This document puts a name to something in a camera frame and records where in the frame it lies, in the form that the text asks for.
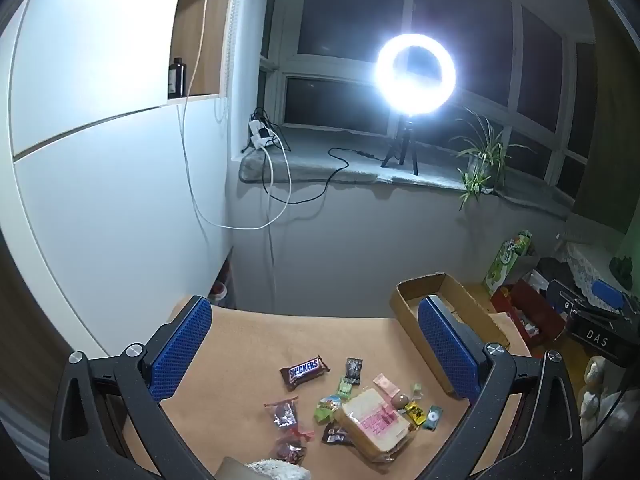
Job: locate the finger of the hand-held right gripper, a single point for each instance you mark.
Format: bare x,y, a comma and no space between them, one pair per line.
565,297
607,294

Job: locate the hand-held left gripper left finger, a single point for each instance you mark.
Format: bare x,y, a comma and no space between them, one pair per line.
180,350

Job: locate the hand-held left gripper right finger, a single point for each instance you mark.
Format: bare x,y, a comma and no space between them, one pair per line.
445,350

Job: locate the cardboard box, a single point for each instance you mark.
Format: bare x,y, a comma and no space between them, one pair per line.
405,305

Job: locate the teal candy packet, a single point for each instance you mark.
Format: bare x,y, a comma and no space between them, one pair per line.
433,417

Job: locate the yellow candy packet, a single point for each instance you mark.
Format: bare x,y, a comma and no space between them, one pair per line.
415,412

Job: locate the black candy packet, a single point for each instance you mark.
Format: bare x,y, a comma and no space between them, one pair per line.
353,370

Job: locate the bagged sliced bread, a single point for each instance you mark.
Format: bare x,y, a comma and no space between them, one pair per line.
370,425

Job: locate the colourful snack packet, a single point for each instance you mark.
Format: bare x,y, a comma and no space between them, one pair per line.
326,407

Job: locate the dark brown snack packet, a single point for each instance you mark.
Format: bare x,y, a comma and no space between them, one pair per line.
334,435

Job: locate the dark red open box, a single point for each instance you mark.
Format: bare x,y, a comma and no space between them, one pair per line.
542,312

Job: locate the dark green cloth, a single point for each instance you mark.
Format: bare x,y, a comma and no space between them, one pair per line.
624,267

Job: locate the lace cloth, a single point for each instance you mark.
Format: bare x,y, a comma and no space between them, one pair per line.
585,260

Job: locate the small green candy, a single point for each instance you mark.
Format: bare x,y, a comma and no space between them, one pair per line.
417,391

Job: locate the white plush toy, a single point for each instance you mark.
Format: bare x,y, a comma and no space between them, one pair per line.
595,390

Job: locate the brown round ball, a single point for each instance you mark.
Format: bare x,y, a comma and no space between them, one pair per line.
400,401

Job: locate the pink candy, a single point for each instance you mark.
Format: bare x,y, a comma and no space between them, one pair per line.
386,385

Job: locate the brown paper table cover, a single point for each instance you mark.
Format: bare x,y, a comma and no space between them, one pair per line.
250,345

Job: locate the green drink carton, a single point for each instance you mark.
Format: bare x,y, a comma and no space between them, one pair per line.
505,260

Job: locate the brown chocolate bar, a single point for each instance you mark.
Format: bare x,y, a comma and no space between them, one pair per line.
305,371

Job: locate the white fluffy cloth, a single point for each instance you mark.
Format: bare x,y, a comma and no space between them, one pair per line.
277,471

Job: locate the dark curtain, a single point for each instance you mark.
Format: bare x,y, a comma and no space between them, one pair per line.
610,135

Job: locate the potted spider plant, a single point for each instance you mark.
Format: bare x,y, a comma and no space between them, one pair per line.
487,150

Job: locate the black tripod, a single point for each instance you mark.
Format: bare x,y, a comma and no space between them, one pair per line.
401,140

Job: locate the grey stone windowsill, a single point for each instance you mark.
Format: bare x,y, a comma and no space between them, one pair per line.
310,160

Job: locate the white power strip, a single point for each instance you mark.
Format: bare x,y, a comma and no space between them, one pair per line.
260,132

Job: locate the dark bottle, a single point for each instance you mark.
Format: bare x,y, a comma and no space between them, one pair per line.
176,80

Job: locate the window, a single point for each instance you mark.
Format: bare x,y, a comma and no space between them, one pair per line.
350,65

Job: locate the wooden wall shelf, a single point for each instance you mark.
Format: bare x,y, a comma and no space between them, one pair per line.
210,60

